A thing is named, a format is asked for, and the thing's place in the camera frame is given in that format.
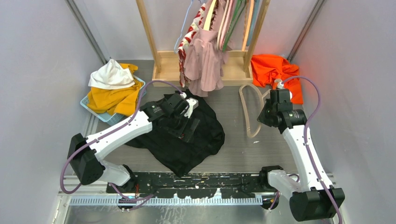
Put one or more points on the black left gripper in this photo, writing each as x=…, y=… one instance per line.
x=184, y=133

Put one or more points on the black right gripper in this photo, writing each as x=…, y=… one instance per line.
x=264, y=119

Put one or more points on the cream hanger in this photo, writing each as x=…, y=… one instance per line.
x=247, y=110

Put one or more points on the pink pleated skirt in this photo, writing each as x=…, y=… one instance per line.
x=203, y=63

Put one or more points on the light blue hanger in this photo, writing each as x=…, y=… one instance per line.
x=183, y=26

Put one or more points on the red poppy print garment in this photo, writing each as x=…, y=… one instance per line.
x=183, y=46

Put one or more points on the beige plastic hanger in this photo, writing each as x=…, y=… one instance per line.
x=209, y=13

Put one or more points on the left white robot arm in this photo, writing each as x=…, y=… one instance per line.
x=87, y=154

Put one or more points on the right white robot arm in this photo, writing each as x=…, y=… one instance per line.
x=314, y=196

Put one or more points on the wooden hanger rack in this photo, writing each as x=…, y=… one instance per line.
x=238, y=70

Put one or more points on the peach hanger on rack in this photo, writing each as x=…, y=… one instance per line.
x=248, y=18

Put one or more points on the pink hanger on rack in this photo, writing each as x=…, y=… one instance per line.
x=224, y=22

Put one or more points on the teal hanger on rack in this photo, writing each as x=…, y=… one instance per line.
x=253, y=20

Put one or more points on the orange garment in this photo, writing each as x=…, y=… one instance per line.
x=267, y=68

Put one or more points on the yellow garment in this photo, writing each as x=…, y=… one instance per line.
x=114, y=89

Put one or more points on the blue plastic basket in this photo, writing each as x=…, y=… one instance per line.
x=108, y=116

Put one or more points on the white garment in basket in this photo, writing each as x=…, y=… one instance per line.
x=113, y=76

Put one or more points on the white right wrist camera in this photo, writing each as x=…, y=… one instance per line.
x=278, y=84

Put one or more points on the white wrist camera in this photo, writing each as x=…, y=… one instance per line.
x=192, y=104
x=278, y=84

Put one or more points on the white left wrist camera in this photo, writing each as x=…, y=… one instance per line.
x=192, y=104

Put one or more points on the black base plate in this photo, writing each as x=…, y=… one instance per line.
x=194, y=185

